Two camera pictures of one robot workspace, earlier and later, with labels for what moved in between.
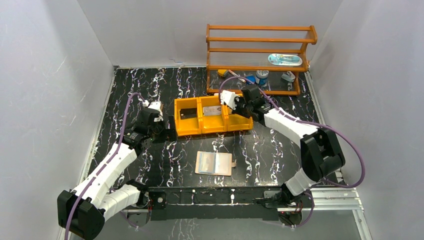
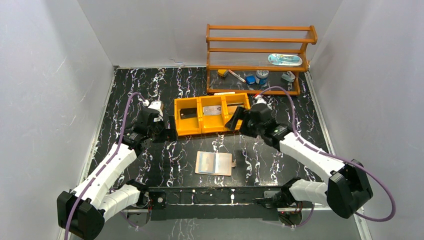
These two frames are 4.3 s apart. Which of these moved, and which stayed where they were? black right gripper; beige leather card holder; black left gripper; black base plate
Moved: black right gripper
Stayed: black left gripper; beige leather card holder; black base plate
